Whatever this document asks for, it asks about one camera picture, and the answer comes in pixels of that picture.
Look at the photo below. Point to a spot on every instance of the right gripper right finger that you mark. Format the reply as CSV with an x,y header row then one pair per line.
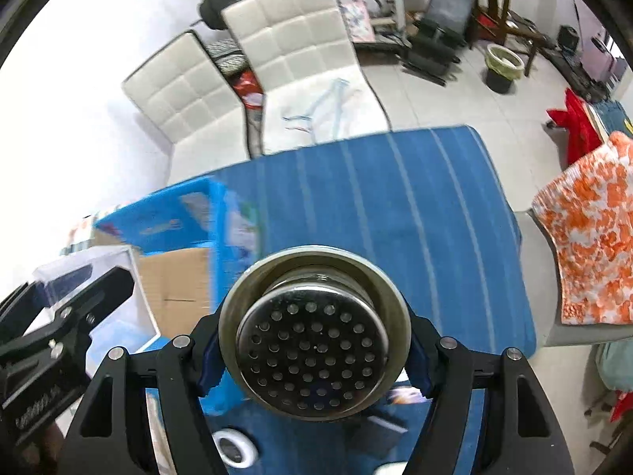
x,y
519,431

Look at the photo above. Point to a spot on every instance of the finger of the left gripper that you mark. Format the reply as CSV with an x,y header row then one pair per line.
x,y
20,308
99,299

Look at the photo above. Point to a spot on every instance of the dark blue charger cube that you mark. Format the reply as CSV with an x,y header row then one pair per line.
x,y
373,435

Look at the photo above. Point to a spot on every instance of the round white black device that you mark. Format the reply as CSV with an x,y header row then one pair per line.
x,y
235,448

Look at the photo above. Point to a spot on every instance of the perforated steel tin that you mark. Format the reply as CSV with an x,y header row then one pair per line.
x,y
315,333

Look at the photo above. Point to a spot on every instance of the clear acrylic box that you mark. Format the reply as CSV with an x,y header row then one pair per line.
x,y
130,324

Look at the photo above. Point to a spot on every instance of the small white earbud case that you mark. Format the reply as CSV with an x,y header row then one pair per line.
x,y
391,468

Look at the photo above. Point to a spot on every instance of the person hand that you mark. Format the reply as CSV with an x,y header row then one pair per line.
x,y
41,455

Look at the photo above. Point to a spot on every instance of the blue cardboard box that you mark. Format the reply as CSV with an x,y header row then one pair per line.
x,y
168,276

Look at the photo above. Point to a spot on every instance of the blue striped cloth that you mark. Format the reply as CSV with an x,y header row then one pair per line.
x,y
426,206

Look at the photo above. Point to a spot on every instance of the orange floral cloth chair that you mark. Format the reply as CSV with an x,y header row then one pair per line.
x,y
587,214

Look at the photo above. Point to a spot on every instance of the left white padded chair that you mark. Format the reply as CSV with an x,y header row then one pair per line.
x,y
183,93

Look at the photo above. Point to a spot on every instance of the white padded chair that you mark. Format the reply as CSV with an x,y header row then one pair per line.
x,y
287,62
183,93

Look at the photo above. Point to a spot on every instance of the red cloth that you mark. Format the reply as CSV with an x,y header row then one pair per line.
x,y
582,135

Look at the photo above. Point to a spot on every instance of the black trash bin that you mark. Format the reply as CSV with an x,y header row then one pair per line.
x,y
503,68

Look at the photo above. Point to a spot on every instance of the black weight bench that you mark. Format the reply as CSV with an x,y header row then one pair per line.
x,y
440,33

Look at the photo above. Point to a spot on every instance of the right white padded chair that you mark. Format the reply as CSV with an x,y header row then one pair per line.
x,y
287,62

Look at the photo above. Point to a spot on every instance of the brown wooden chair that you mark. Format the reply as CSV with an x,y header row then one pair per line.
x,y
496,21

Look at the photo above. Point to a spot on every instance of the wire clothes hangers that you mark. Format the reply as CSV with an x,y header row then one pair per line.
x,y
323,112

